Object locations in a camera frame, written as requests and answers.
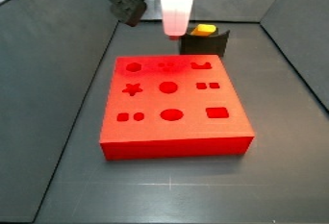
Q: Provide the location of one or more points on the yellow square-circle object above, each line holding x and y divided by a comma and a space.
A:
203, 30

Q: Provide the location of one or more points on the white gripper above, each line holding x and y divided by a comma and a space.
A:
175, 14

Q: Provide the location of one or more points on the black curved fixture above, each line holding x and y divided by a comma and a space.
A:
212, 44

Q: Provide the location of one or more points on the red shape-sorter block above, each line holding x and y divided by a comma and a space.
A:
172, 107

